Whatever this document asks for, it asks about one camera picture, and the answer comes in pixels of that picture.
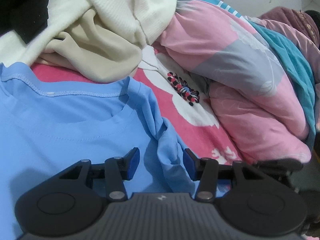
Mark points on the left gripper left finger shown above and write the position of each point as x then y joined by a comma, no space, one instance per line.
76,197

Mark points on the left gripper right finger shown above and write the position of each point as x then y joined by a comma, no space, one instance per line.
245,197

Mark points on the light blue t-shirt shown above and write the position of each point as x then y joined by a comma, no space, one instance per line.
47,127

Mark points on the pink grey quilt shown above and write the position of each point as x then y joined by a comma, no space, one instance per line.
262,75

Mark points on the pink floral bed blanket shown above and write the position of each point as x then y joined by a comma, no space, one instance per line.
180,101

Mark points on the person in purple jacket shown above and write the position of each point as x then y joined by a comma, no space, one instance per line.
307,22

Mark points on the beige garment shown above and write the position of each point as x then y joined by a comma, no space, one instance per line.
88,47

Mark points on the black garment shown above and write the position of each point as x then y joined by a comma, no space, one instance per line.
26,17

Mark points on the white knit sweater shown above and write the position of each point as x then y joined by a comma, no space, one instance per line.
140,22

